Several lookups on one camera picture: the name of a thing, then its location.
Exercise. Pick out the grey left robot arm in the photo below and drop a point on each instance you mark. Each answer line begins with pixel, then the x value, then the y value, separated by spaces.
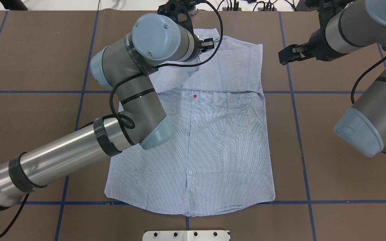
pixel 162 39

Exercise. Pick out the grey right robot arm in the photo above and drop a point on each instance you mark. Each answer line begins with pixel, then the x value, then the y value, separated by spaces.
pixel 345 27

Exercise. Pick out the light blue striped shirt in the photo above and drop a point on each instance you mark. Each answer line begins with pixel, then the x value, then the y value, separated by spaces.
pixel 218 160

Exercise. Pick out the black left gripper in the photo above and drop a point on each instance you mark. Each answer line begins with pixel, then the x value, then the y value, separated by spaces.
pixel 207 44

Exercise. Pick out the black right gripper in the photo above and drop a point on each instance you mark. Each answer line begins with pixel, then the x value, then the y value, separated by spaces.
pixel 314 50

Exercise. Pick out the black object top left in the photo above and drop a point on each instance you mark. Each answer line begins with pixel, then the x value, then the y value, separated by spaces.
pixel 16 5

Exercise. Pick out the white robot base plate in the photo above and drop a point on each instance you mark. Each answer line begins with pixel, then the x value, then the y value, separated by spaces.
pixel 187 235

